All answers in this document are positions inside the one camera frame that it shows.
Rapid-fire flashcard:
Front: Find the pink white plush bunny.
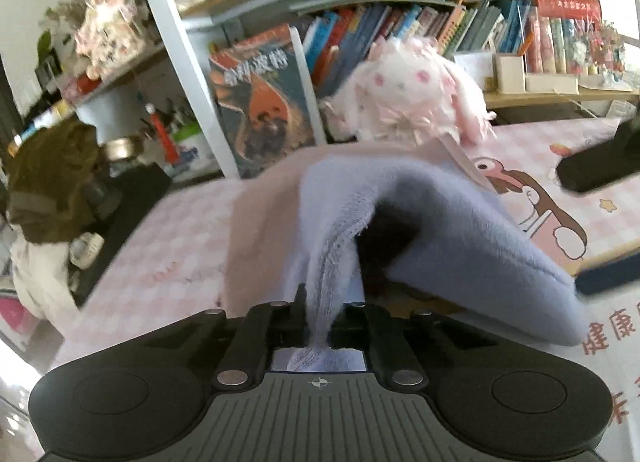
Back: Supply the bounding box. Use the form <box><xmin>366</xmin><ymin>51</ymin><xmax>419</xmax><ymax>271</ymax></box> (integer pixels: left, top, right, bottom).
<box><xmin>320</xmin><ymin>36</ymin><xmax>495</xmax><ymax>146</ymax></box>

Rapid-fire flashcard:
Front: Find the row of colourful books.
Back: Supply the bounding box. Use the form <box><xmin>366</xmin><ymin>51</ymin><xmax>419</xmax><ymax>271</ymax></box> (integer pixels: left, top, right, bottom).
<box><xmin>299</xmin><ymin>0</ymin><xmax>534</xmax><ymax>97</ymax></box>

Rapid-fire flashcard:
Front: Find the lavender fleece garment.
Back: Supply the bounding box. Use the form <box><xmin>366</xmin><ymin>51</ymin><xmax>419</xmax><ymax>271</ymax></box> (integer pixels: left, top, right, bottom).
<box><xmin>286</xmin><ymin>156</ymin><xmax>586</xmax><ymax>372</ymax></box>

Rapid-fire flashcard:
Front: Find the red boxed book set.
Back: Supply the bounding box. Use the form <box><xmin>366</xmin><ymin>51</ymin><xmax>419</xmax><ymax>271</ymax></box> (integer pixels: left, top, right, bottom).
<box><xmin>526</xmin><ymin>0</ymin><xmax>602</xmax><ymax>75</ymax></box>

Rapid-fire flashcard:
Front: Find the beige desk organiser box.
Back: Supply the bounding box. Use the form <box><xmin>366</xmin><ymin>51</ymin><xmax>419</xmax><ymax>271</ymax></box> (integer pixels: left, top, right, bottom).
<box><xmin>494</xmin><ymin>54</ymin><xmax>526</xmax><ymax>95</ymax></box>

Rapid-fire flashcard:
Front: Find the white hanging garment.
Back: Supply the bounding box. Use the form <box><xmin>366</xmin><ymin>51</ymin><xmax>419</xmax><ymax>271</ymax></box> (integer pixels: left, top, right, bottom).
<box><xmin>10</xmin><ymin>234</ymin><xmax>79</xmax><ymax>335</ymax></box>

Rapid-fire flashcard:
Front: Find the olive brown hanging garment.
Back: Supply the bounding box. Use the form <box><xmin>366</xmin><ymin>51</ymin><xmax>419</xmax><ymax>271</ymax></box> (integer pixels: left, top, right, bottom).
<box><xmin>8</xmin><ymin>116</ymin><xmax>105</xmax><ymax>244</ymax></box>

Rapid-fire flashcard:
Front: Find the metal lid glass jar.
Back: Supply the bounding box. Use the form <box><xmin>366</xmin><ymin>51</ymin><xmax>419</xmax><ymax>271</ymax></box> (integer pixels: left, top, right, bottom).
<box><xmin>101</xmin><ymin>136</ymin><xmax>144</xmax><ymax>177</ymax></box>

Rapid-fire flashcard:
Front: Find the pink cartoon desk mat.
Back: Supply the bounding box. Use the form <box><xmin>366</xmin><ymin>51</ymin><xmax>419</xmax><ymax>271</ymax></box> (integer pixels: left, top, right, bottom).
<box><xmin>32</xmin><ymin>120</ymin><xmax>639</xmax><ymax>461</ymax></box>

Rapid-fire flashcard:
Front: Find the black keyboard piano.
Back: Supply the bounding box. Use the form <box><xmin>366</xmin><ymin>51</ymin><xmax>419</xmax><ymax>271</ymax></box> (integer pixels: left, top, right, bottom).
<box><xmin>74</xmin><ymin>164</ymin><xmax>171</xmax><ymax>307</ymax></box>

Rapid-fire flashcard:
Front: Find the white green plastic jar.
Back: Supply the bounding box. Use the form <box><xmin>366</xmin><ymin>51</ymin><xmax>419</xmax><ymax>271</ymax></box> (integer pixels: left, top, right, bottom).
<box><xmin>170</xmin><ymin>122</ymin><xmax>218</xmax><ymax>173</ymax></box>

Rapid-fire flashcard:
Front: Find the Harry Potter book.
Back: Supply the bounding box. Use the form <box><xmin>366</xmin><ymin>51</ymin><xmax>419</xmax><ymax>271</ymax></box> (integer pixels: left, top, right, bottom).
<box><xmin>209</xmin><ymin>24</ymin><xmax>326</xmax><ymax>178</ymax></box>

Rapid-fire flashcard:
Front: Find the pink floral bouquet decoration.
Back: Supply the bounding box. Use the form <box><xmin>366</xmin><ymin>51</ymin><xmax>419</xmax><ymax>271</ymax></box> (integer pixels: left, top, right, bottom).
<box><xmin>40</xmin><ymin>0</ymin><xmax>146</xmax><ymax>81</ymax></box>

